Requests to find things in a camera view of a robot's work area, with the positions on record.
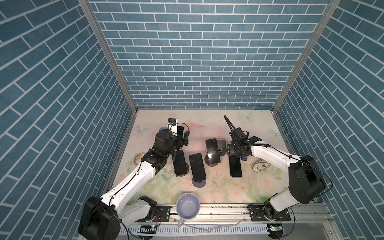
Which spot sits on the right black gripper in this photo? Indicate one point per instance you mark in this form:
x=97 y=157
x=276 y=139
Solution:
x=229 y=149

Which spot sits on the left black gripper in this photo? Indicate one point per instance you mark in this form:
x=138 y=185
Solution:
x=180 y=142

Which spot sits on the black phone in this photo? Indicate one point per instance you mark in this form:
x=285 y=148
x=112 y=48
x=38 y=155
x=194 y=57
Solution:
x=180 y=131
x=178 y=158
x=235 y=167
x=197 y=167
x=212 y=150

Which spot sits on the wooden base phone stand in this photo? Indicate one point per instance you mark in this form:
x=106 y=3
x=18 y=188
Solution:
x=208 y=162

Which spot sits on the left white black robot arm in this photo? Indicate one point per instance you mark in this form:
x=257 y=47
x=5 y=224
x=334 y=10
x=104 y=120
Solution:
x=103 y=217

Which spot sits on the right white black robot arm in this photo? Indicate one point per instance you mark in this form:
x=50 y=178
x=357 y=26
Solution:
x=306 y=181

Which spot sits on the front left phone stand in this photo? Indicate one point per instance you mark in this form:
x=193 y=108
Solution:
x=183 y=171

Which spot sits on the grey round phone stand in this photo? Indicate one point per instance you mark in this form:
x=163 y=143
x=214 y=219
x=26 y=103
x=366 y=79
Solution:
x=199 y=184

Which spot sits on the right seashell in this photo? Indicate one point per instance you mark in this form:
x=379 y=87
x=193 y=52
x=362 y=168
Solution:
x=260 y=165

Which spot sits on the left circuit board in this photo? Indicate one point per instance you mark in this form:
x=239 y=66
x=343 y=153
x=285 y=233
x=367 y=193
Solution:
x=147 y=230

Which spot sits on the circuit board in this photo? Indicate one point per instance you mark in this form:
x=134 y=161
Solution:
x=275 y=228
x=147 y=230

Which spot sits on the right circuit board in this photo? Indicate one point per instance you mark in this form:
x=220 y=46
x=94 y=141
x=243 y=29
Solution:
x=275 y=228

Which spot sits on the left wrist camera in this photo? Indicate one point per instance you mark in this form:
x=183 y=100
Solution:
x=172 y=121

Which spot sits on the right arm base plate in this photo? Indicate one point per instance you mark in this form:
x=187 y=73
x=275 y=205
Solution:
x=260 y=213

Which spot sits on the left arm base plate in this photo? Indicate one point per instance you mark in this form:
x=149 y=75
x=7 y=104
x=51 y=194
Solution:
x=160 y=214

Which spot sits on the white cable duct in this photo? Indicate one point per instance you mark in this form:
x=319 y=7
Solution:
x=201 y=230

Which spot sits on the aluminium front rail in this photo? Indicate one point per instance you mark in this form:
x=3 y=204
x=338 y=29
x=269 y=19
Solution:
x=308 y=222

